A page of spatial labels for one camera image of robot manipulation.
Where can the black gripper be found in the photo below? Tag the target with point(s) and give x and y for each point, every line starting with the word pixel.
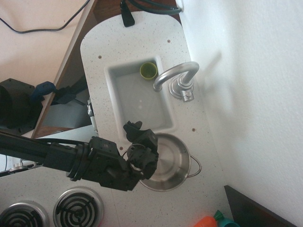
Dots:
pixel 108 168

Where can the stainless steel pot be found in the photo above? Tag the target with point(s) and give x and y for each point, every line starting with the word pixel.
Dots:
pixel 161 161

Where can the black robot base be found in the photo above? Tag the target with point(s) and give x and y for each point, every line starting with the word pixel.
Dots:
pixel 18 115

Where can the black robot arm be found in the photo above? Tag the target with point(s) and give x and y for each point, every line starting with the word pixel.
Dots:
pixel 65 155

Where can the white toy sink basin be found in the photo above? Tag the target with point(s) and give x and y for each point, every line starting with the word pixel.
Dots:
pixel 133 98

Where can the silver stove knob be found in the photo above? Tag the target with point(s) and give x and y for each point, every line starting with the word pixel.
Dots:
pixel 90 108

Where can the green plastic cup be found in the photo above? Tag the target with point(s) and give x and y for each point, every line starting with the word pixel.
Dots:
pixel 148 70

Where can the silver toy faucet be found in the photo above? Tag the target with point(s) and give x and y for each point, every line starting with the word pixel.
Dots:
pixel 181 83

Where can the blue clamp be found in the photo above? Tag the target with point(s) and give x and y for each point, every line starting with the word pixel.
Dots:
pixel 62 95

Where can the right stove burner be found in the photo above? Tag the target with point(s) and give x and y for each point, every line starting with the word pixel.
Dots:
pixel 78 207

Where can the stove burner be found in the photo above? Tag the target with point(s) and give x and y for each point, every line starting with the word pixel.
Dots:
pixel 24 214
pixel 78 207

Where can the orange toy carrot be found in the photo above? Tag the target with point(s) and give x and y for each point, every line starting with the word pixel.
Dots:
pixel 206 221

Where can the teal plastic toy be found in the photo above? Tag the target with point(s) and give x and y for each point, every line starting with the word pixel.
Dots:
pixel 222 221

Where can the left stove burner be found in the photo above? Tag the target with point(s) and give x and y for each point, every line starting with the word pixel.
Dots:
pixel 24 214

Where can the black strap clip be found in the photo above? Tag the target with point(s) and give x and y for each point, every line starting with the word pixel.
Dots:
pixel 126 14

